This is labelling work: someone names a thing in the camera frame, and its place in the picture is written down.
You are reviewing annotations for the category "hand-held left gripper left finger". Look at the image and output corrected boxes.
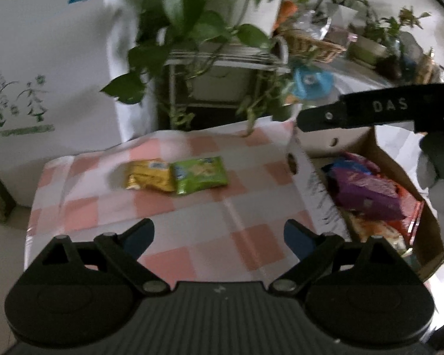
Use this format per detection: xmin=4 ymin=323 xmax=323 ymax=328
xmin=41 ymin=218 xmax=171 ymax=297

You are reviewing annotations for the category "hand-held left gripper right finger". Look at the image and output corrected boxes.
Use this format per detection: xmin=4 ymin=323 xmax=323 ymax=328
xmin=268 ymin=219 xmax=411 ymax=297

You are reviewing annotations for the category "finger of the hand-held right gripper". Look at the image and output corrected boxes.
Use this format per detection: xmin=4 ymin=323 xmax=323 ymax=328
xmin=297 ymin=101 xmax=350 ymax=133

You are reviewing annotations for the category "blue snack packet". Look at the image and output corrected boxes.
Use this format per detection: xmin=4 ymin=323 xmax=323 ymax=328
xmin=322 ymin=157 xmax=371 ymax=179

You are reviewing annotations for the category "yellow snack packet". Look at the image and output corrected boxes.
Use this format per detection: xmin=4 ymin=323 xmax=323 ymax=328
xmin=124 ymin=159 xmax=174 ymax=193

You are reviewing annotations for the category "cardboard box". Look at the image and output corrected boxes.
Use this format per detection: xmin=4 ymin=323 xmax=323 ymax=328
xmin=285 ymin=116 xmax=444 ymax=282

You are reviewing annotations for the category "pink snack packet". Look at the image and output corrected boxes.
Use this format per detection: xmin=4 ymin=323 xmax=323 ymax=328
xmin=340 ymin=151 xmax=382 ymax=174

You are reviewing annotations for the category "white croissant packet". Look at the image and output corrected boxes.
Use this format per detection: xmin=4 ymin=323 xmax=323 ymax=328
xmin=350 ymin=218 xmax=409 ymax=256

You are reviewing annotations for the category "purple snack packet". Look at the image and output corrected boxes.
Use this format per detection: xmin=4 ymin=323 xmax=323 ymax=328
xmin=329 ymin=166 xmax=406 ymax=220

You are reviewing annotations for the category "green snack packet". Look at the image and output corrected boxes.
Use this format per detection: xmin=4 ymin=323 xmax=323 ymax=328
xmin=169 ymin=156 xmax=229 ymax=196

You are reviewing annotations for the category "orange red snack packet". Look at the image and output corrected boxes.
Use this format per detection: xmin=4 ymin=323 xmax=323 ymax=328
xmin=392 ymin=185 xmax=426 ymax=245

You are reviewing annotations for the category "person's right hand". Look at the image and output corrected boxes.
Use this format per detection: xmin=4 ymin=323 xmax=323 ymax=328
xmin=416 ymin=131 xmax=444 ymax=230

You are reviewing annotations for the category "blue plastic container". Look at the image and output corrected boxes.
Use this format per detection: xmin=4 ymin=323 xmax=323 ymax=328
xmin=292 ymin=67 xmax=335 ymax=100

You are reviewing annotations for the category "small potted plant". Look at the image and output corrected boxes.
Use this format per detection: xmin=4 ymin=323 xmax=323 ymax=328
xmin=350 ymin=5 xmax=432 ymax=78

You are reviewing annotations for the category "pink white checked tablecloth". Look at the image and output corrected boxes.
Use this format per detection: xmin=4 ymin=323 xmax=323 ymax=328
xmin=24 ymin=116 xmax=356 ymax=285

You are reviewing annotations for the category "white metal plant stand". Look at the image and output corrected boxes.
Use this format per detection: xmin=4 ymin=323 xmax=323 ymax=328
xmin=165 ymin=41 xmax=293 ymax=130

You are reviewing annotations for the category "white plant pot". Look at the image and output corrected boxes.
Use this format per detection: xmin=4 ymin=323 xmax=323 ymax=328
xmin=233 ymin=0 xmax=285 ymax=34

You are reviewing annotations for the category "green pothos plant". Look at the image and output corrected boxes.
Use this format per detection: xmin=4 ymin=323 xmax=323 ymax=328
xmin=100 ymin=0 xmax=297 ymax=134

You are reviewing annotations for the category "white chest freezer green print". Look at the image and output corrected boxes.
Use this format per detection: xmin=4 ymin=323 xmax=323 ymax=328
xmin=0 ymin=0 xmax=163 ymax=208

